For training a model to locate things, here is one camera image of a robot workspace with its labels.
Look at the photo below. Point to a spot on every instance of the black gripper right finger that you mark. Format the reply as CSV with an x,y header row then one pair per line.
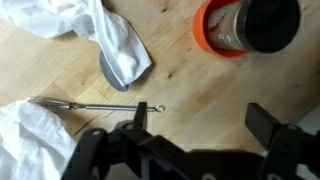
x,y
290,153

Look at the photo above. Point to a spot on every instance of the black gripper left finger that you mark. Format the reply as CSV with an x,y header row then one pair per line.
x,y
110,153

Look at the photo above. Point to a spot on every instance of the black-lidded glass spice jar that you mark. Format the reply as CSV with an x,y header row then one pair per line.
x,y
266,23

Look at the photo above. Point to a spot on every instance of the orange plastic cup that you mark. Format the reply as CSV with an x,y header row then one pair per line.
x,y
201,36

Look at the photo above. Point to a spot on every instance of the small metal whisk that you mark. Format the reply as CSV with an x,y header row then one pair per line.
x,y
110,107

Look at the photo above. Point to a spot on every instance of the small grey rounded utensil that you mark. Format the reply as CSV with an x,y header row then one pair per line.
x,y
113,81

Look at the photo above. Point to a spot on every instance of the wooden butcher block cart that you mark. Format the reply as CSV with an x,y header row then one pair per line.
x,y
206,93

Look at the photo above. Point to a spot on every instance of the crumpled white cloth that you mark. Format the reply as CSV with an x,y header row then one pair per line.
x,y
116,50

